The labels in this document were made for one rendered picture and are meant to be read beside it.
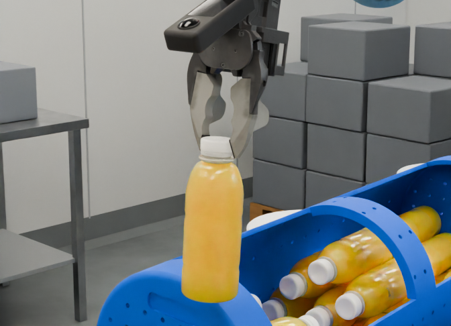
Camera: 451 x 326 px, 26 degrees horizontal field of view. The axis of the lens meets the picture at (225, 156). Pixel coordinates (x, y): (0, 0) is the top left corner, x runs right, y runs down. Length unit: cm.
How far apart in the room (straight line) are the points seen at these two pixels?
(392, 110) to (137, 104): 146
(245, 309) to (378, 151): 381
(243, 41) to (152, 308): 38
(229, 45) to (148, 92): 443
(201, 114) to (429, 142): 373
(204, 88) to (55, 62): 401
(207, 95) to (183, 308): 28
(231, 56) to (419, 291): 58
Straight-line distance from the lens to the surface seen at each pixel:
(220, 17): 106
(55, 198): 524
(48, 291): 476
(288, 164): 540
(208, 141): 111
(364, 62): 498
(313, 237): 175
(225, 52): 111
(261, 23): 115
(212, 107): 114
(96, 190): 540
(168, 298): 126
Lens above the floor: 165
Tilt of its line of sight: 13 degrees down
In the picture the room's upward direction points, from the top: straight up
